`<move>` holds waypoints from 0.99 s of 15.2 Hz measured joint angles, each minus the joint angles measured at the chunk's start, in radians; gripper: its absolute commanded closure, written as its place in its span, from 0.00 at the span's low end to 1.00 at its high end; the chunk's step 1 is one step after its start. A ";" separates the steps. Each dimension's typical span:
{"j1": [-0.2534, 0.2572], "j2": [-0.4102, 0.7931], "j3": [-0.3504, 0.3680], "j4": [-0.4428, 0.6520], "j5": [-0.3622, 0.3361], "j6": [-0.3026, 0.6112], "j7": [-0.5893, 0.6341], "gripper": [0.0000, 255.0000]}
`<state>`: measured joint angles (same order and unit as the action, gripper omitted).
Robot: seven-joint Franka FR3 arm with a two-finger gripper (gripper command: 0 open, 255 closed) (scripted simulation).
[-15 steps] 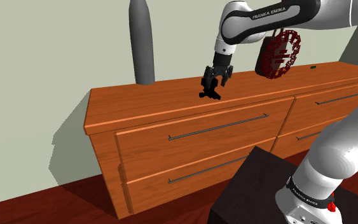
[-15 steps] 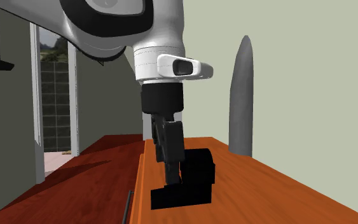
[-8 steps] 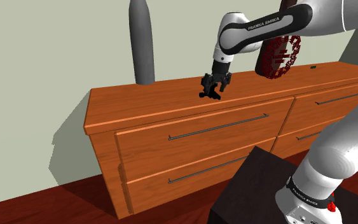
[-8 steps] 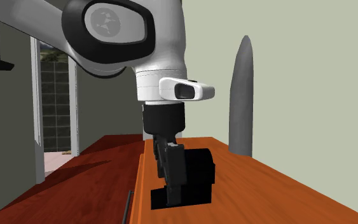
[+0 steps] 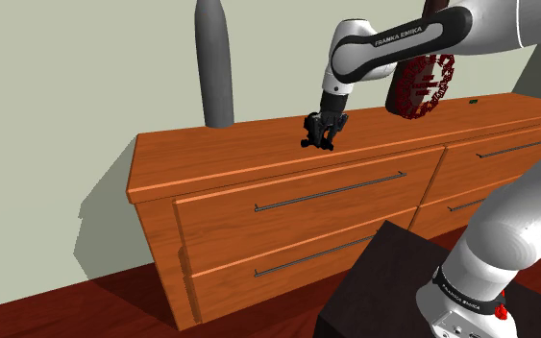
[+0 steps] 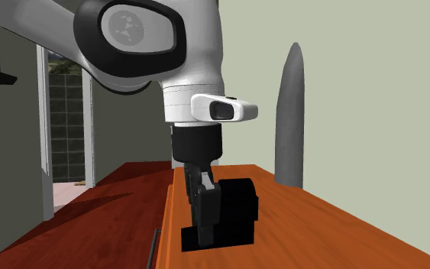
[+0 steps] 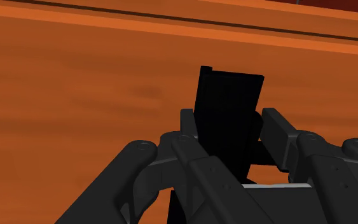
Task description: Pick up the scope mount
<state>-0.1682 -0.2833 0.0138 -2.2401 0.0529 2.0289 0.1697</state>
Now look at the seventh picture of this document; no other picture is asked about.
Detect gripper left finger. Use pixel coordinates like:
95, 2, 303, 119
54, 108, 275, 224

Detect black rectangular object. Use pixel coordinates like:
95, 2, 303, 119
167, 66, 265, 224

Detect orange wooden table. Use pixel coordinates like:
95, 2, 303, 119
0, 0, 358, 224

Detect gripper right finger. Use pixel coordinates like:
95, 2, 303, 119
259, 107, 358, 224

